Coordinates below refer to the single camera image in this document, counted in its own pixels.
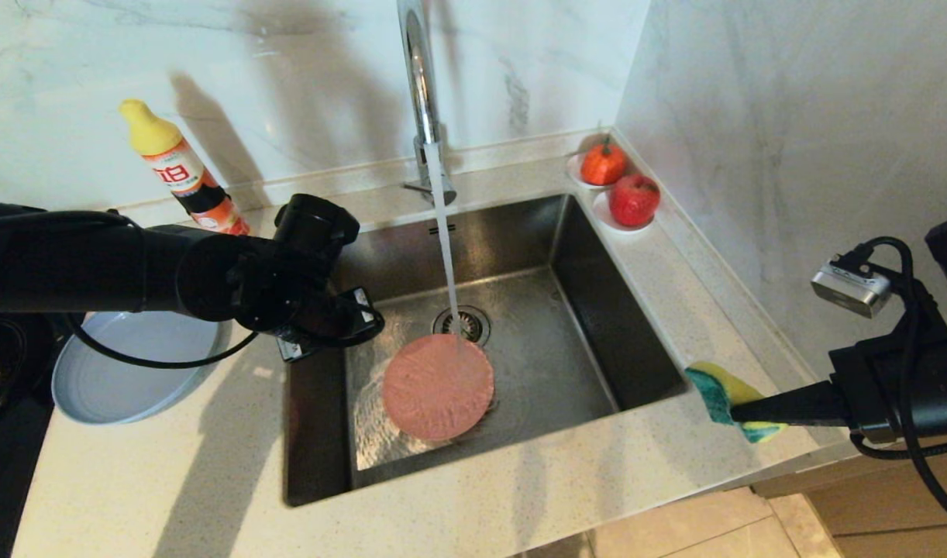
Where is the orange toy persimmon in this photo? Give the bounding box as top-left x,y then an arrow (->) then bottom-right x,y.
580,136 -> 627,187

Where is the brown wooden cabinet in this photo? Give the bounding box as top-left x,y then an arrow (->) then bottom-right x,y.
752,438 -> 947,558

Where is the black braided cable sleeve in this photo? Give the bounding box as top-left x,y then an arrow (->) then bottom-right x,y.
849,432 -> 947,461

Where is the black induction cooktop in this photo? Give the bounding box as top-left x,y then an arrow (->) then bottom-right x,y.
0,310 -> 56,558

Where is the light blue plate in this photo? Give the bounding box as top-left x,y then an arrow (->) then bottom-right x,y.
52,310 -> 232,425

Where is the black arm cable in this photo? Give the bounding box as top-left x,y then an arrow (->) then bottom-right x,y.
830,236 -> 947,531
63,310 -> 261,370

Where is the chrome faucet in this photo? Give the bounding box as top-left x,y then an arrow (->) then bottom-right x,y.
396,0 -> 457,207

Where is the clear water stream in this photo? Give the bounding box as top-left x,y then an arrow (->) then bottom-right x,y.
425,142 -> 470,342

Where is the metal sink drain strainer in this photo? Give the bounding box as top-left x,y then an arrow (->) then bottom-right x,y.
432,305 -> 491,348

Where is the red toy apple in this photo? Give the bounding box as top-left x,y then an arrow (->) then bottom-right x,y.
608,174 -> 663,228

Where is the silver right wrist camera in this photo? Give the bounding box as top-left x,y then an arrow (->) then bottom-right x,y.
811,258 -> 894,319

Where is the yellow green sponge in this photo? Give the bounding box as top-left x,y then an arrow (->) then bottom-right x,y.
685,361 -> 788,444

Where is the orange detergent bottle yellow cap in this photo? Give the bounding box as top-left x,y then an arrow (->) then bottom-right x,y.
119,98 -> 251,236

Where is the small white dish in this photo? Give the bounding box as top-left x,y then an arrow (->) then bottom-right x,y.
564,151 -> 625,191
592,190 -> 656,233

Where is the stainless steel sink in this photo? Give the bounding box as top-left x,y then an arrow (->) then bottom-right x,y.
285,194 -> 692,508

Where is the pink plate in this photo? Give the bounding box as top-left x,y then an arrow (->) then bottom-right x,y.
381,334 -> 495,443

